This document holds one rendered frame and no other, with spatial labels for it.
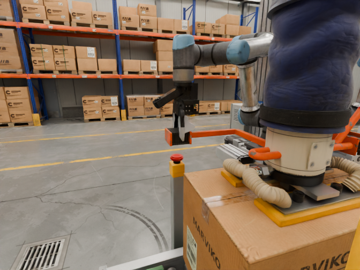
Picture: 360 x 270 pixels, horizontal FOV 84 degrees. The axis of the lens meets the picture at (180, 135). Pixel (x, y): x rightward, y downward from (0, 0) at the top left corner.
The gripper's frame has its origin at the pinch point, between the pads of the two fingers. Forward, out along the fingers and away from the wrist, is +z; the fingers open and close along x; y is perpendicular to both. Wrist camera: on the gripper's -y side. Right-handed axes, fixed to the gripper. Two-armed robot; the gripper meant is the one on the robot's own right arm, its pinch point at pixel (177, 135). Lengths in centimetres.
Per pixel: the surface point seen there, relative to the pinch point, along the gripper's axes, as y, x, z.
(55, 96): -243, 796, 44
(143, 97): 72, 675, 45
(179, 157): 7.2, 20.6, 18.1
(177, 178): 6.0, 20.3, 29.8
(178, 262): 1, 3, 66
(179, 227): 7, 20, 61
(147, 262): -14, 4, 62
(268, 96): 19.5, -23.9, -16.5
